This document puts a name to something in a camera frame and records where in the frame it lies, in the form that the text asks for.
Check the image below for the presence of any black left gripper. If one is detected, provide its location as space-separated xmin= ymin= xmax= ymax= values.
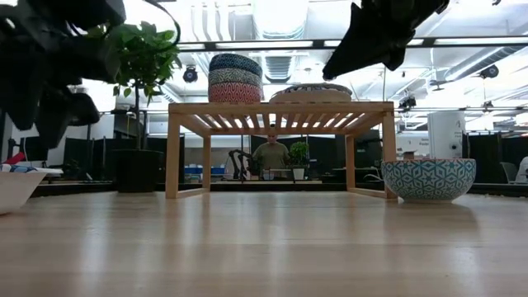
xmin=35 ymin=87 xmax=101 ymax=150

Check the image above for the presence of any black ceiling spotlight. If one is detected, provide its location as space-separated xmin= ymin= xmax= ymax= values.
xmin=478 ymin=64 xmax=501 ymax=81
xmin=182 ymin=65 xmax=200 ymax=84
xmin=398 ymin=95 xmax=418 ymax=111

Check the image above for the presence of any blue diamond pattern bowl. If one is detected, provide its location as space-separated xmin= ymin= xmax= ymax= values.
xmin=208 ymin=53 xmax=264 ymax=78

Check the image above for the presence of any black monitor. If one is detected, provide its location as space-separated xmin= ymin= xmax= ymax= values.
xmin=19 ymin=135 xmax=49 ymax=163

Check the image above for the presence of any wooden slatted shelf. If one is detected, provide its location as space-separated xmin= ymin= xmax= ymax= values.
xmin=164 ymin=101 xmax=399 ymax=200

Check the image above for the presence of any small potted plant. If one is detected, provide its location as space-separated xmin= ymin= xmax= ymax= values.
xmin=288 ymin=140 xmax=311 ymax=181

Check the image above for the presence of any ceiling air vent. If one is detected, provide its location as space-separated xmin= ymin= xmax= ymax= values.
xmin=263 ymin=54 xmax=293 ymax=83

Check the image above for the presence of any teal star pattern bowl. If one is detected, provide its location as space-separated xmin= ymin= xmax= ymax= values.
xmin=380 ymin=158 xmax=478 ymax=204

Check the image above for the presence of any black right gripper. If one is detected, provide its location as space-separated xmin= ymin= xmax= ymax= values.
xmin=322 ymin=0 xmax=451 ymax=82

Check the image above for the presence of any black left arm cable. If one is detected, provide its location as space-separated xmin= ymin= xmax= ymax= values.
xmin=142 ymin=0 xmax=183 ymax=57

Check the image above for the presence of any blue leaf pattern paper bowl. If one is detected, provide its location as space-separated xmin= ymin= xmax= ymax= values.
xmin=269 ymin=82 xmax=353 ymax=104
xmin=0 ymin=163 xmax=64 ymax=216

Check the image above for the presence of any grey office chair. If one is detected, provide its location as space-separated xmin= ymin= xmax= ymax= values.
xmin=499 ymin=161 xmax=520 ymax=185

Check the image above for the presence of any long ceiling light bar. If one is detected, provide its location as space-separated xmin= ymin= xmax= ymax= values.
xmin=177 ymin=37 xmax=528 ymax=53

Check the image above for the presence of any person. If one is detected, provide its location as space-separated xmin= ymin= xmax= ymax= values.
xmin=252 ymin=130 xmax=291 ymax=179

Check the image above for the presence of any red wave pattern bowl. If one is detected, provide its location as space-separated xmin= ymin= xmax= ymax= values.
xmin=207 ymin=81 xmax=264 ymax=104

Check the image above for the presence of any green leafy plant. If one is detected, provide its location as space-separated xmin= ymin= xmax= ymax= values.
xmin=98 ymin=20 xmax=183 ymax=152

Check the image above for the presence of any white cylinder appliance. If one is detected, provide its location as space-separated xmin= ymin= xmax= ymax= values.
xmin=427 ymin=111 xmax=468 ymax=160

